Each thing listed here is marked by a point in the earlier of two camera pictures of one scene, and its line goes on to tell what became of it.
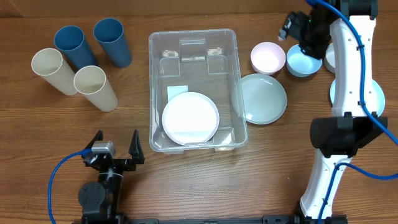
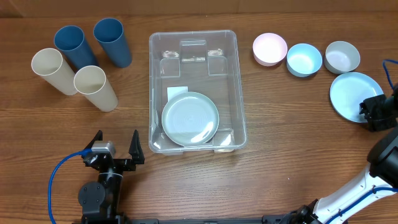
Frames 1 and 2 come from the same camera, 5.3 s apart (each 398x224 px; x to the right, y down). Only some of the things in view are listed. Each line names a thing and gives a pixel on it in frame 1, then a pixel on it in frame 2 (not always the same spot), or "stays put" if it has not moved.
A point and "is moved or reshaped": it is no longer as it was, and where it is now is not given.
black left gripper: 137,155 stays put
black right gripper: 292,28 -> 374,125
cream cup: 91,81 stays put
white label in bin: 173,91 stays put
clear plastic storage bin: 209,61 stays put
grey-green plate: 259,98 -> 189,118
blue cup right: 109,33 stays put
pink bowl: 267,58 is moved or reshaped
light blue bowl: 300,65 stays put
